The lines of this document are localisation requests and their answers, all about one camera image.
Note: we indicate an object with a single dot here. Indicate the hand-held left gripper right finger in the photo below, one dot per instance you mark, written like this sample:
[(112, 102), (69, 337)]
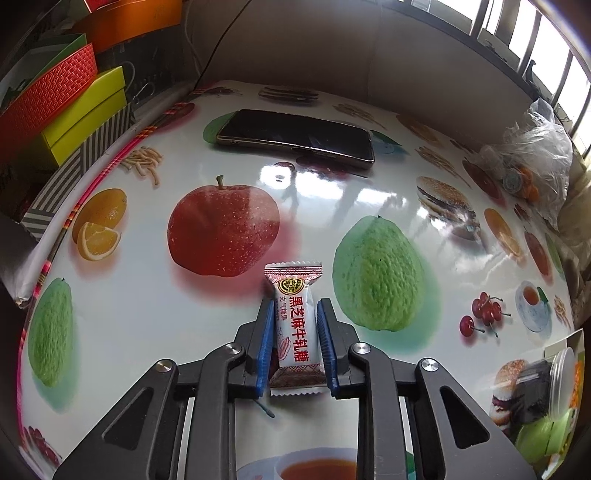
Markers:
[(328, 350)]

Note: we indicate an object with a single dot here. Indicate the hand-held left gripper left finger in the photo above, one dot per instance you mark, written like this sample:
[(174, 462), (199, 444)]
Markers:
[(264, 350)]

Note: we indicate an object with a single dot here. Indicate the white nougat candy packet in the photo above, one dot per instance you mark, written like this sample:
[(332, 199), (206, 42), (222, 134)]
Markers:
[(295, 323)]

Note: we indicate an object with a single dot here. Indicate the green glass jar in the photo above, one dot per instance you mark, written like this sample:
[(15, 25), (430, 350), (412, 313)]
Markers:
[(540, 438)]

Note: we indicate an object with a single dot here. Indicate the clear jar with white lid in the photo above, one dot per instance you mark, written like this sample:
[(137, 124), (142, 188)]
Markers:
[(561, 383)]

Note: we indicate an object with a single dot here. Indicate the black smartphone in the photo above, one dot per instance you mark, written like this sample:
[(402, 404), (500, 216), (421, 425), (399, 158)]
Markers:
[(295, 134)]

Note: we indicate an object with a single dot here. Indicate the black white striped box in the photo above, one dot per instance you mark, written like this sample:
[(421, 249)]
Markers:
[(60, 189)]

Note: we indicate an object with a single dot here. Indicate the cream patterned curtain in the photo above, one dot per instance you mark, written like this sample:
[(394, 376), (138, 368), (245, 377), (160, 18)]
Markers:
[(577, 240)]

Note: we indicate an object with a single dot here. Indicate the yellow-green box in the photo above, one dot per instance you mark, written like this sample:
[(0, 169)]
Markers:
[(83, 115)]

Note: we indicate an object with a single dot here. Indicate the clear plastic bag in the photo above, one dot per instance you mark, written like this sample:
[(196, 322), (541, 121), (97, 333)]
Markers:
[(540, 138)]

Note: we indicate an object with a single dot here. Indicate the orange box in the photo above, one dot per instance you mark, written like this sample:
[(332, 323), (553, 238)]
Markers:
[(138, 25)]

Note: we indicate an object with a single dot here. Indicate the window with bars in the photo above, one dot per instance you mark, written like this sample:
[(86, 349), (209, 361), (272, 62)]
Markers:
[(554, 55)]

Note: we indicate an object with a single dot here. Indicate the red bag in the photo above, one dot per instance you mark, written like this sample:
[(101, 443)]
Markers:
[(106, 3)]

